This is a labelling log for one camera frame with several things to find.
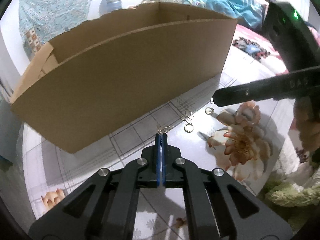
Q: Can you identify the blue striped blanket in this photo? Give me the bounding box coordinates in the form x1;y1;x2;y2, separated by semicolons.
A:
182;0;268;33

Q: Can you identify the floral white bed sheet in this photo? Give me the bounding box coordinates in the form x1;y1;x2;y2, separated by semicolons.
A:
15;37;313;240

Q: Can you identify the silver dangling earring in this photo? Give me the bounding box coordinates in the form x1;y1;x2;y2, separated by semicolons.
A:
157;125;174;134

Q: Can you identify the green fuzzy sleeve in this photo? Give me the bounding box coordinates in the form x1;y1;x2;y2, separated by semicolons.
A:
260;164;320;230

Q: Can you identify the silver hoop earring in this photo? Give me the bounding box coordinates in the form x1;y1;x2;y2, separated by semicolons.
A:
184;123;194;133

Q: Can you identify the silver ring pair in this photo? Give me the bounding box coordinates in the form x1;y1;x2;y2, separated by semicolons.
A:
180;109;195;123

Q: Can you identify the teal patterned hanging cloth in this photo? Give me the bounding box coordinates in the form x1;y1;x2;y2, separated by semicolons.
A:
18;0;93;60

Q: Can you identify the right hand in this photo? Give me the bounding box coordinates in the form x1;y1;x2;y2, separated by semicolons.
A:
293;97;319;152

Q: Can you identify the blue water jug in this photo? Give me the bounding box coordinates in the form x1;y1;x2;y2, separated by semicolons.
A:
99;0;122;16

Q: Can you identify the brown cardboard box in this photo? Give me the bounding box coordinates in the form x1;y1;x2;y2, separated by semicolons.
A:
11;2;237;153

